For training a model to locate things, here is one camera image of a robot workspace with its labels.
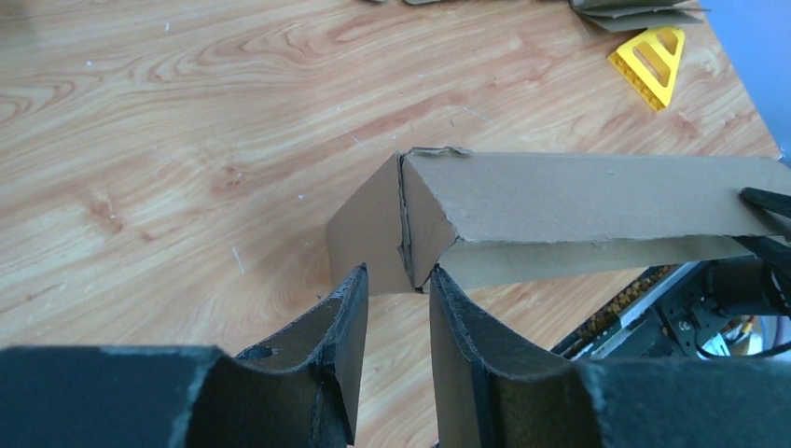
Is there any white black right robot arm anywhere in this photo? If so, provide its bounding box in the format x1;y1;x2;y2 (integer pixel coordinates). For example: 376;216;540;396
703;236;790;317

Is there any brown cardboard box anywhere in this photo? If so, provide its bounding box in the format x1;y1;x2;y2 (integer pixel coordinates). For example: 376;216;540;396
326;147;790;295

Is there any stack of flat cardboard sheets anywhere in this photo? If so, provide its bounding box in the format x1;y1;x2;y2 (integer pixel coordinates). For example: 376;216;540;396
399;1;709;34

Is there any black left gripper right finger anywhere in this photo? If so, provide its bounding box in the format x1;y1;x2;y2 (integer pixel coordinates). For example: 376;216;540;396
429;267;790;447

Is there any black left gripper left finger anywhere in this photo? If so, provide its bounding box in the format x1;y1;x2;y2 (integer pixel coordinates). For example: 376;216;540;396
1;265;368;447

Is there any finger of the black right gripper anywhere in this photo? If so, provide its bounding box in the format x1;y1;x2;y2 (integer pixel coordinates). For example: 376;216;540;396
739;186;791;273

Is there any black metal base rail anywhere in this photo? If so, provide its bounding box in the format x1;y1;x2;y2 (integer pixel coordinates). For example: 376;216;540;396
549;262;791;361

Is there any yellow plastic triangle tool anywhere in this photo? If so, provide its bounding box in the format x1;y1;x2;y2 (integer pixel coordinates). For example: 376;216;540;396
608;27;686;112

